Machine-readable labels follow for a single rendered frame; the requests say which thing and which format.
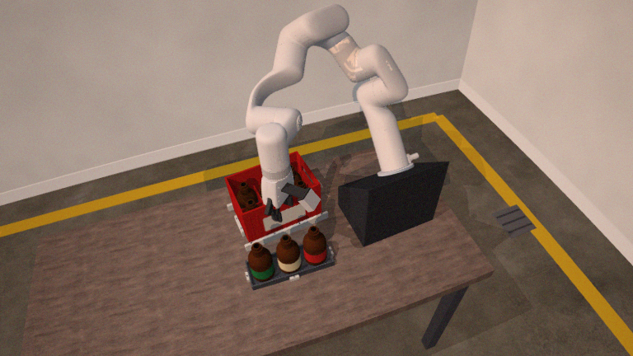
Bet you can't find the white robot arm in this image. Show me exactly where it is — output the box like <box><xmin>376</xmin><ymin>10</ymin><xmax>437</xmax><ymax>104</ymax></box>
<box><xmin>246</xmin><ymin>4</ymin><xmax>419</xmax><ymax>180</ymax></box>

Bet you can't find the red crate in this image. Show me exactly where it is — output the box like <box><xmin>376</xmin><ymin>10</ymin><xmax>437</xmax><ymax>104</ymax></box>
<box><xmin>224</xmin><ymin>151</ymin><xmax>321</xmax><ymax>243</ymax></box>

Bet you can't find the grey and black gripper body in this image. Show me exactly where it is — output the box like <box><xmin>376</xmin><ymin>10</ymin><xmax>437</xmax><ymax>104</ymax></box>
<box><xmin>261</xmin><ymin>168</ymin><xmax>294</xmax><ymax>209</ymax></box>

